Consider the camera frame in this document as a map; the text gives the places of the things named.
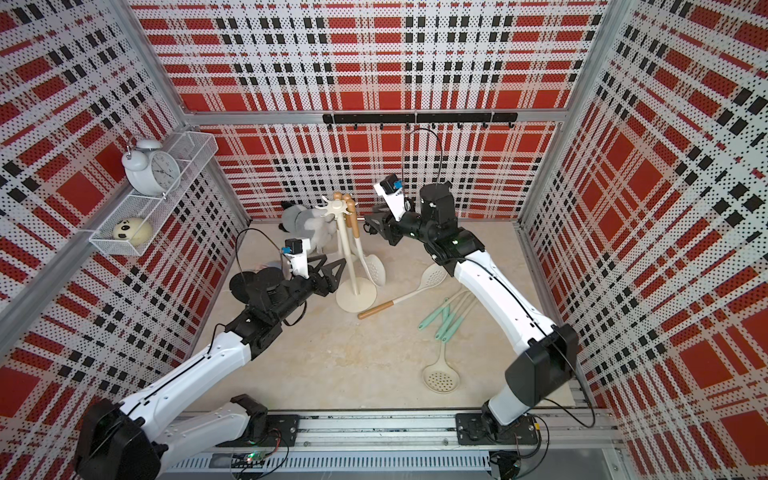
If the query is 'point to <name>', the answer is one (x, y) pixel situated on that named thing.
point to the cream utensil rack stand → (349, 297)
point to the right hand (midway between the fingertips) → (377, 211)
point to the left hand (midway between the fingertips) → (341, 259)
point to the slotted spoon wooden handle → (371, 311)
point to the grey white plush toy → (312, 224)
